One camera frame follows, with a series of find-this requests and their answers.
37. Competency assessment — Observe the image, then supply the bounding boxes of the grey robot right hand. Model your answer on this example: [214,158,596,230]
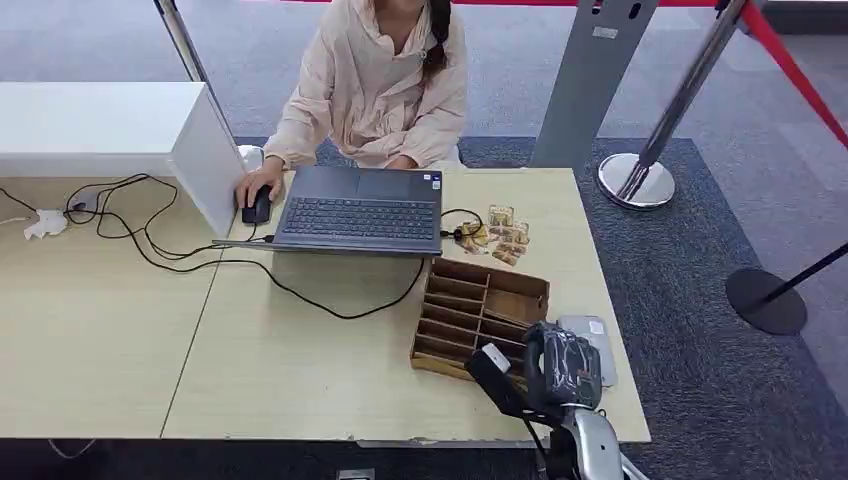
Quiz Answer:
[523,321,605,416]

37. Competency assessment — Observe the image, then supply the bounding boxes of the person's right hand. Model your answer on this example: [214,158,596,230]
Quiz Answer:
[234,156,287,211]

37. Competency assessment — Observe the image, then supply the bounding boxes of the black computer mouse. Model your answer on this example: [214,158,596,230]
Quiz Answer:
[241,185,274,226]

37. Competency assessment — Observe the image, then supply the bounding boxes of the white round seat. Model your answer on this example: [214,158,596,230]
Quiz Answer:
[238,144,266,174]

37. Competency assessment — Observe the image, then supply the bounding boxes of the flat silver device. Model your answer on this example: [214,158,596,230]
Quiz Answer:
[556,315,619,390]

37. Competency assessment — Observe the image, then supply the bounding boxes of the dark grey laptop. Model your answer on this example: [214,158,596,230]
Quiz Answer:
[211,165,445,258]

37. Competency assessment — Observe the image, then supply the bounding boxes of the person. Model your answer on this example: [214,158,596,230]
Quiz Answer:
[263,0,470,171]

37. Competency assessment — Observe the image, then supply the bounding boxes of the wooden card box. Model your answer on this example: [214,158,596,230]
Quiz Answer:
[409,256,551,392]

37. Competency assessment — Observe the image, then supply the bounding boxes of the slanted metal pole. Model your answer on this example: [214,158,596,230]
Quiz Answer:
[153,0,236,140]

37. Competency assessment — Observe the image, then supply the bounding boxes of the white box shelf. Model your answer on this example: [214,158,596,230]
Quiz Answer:
[0,81,248,240]

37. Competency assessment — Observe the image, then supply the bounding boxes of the chrome stanchion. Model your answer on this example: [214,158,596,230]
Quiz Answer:
[596,0,753,211]

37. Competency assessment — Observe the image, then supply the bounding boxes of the black stanchion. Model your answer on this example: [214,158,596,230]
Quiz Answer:
[725,242,848,337]

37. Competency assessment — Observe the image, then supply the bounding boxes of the grey metal stand panel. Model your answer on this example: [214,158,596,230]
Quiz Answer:
[529,0,660,170]

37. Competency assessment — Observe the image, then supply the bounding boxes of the red barrier belt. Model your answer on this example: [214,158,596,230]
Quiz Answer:
[453,0,848,148]

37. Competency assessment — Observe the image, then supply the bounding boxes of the black laptop cable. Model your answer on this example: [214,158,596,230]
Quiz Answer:
[95,182,277,261]

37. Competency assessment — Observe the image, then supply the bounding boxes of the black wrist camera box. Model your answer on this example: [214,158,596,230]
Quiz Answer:
[463,342,535,421]

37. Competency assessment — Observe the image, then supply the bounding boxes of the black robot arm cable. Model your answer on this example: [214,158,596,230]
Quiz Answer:
[521,415,552,480]

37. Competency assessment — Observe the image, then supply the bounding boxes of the short black looped cable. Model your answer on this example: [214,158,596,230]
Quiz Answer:
[441,207,484,242]

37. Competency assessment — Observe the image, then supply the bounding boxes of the long black power cable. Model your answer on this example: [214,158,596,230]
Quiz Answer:
[64,173,429,322]

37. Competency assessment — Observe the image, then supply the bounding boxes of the thin black cable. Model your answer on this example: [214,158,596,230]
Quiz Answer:
[0,187,39,215]

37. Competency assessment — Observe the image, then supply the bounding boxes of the hanging cable under desk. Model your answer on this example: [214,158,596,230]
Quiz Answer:
[48,439,98,460]

